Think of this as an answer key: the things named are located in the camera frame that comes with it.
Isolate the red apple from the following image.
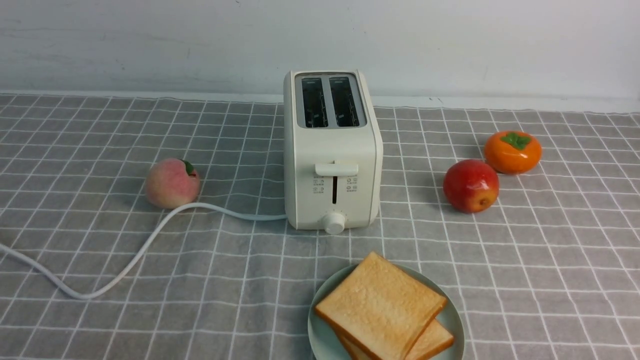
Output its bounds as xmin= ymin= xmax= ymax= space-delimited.
xmin=443 ymin=159 xmax=499 ymax=214

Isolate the grey checked tablecloth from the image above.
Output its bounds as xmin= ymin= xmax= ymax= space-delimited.
xmin=0 ymin=95 xmax=640 ymax=360

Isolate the toast slice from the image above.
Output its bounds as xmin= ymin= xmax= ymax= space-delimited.
xmin=336 ymin=319 xmax=455 ymax=360
xmin=314 ymin=251 xmax=447 ymax=360

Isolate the white toaster power cable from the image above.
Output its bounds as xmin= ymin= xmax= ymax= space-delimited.
xmin=0 ymin=202 xmax=288 ymax=301

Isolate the pink peach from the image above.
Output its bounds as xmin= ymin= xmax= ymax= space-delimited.
xmin=144 ymin=158 xmax=201 ymax=210

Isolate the white two-slot toaster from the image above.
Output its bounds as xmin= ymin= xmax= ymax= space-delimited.
xmin=283 ymin=70 xmax=384 ymax=235

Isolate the light green round plate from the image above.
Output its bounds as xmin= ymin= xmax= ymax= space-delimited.
xmin=307 ymin=264 xmax=467 ymax=360

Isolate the orange persimmon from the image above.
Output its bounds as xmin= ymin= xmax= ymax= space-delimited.
xmin=483 ymin=130 xmax=543 ymax=175

